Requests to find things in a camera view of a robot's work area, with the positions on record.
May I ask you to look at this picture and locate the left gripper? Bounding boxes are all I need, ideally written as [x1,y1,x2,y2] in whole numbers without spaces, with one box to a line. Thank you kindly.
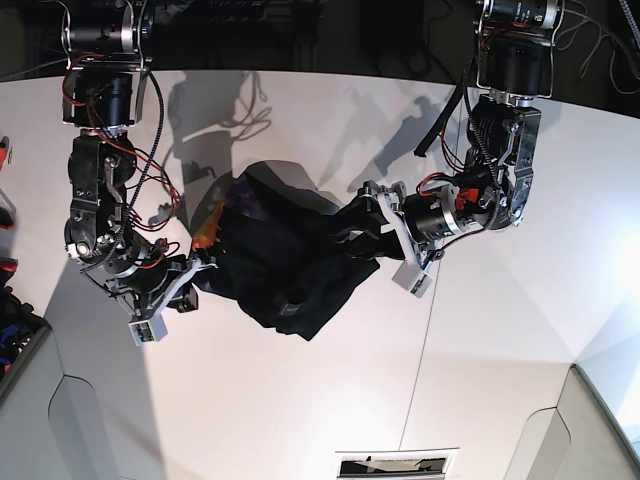
[328,181,455,273]

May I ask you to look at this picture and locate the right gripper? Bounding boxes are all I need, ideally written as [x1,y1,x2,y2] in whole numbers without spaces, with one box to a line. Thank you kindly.
[104,252,217,320]

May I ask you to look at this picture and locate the black t-shirt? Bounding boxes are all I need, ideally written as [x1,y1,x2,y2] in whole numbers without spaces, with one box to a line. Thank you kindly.
[193,162,380,341]

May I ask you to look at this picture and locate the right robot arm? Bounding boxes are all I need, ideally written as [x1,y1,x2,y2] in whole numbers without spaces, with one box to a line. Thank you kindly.
[61,1,214,326]

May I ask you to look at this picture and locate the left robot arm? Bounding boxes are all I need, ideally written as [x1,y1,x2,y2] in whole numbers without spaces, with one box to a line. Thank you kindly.
[328,1,565,273]

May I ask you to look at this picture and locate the grey bin at left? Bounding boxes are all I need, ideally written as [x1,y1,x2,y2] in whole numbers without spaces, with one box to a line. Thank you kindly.
[0,287,121,480]

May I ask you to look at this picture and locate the printed paper sheet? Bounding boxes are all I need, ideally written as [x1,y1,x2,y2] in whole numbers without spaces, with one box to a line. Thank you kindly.
[335,448,460,480]

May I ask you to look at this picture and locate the orange black tool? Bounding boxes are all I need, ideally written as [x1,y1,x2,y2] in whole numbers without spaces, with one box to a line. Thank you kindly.
[0,136,12,169]

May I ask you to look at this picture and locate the grey panel at right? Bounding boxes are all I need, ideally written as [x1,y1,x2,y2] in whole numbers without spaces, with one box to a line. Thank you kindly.
[505,364,639,480]

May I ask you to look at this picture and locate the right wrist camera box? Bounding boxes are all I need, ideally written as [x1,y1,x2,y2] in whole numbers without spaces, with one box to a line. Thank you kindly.
[128,315,168,346]

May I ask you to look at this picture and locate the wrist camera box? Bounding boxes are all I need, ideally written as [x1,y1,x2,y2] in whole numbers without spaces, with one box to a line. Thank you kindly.
[128,315,168,346]
[392,262,433,298]

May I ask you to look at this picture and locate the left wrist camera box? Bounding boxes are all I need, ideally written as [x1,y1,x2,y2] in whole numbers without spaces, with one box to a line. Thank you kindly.
[392,262,433,298]

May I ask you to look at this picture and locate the grey coiled cable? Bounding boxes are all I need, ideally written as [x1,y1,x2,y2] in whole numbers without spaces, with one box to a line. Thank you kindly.
[554,0,640,96]

